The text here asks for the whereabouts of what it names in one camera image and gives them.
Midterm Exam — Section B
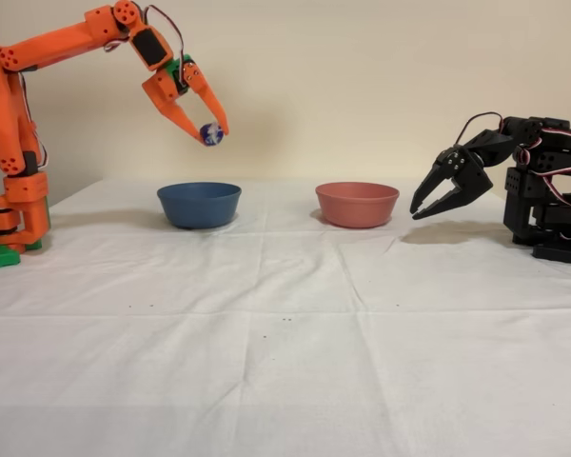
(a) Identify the blue candy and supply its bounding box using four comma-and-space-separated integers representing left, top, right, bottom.
199, 121, 227, 149

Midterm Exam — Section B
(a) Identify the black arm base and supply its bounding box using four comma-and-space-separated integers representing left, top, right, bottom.
532, 241, 571, 266

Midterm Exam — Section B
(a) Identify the green arm base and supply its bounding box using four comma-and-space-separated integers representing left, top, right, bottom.
0, 197, 21, 272

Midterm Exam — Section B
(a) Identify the pink bowl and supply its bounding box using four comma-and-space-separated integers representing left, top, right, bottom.
315, 182, 401, 229

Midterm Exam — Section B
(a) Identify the blue bowl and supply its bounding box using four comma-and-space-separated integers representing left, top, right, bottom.
156, 182, 243, 230

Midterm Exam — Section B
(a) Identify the white tablecloth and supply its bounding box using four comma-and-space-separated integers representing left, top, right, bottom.
0, 178, 571, 457

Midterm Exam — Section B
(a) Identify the black arm servo cable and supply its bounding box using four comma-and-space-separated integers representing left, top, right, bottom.
455, 111, 505, 145

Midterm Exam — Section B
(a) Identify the orange arm servo cable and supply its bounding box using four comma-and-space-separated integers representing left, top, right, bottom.
145, 3, 189, 91

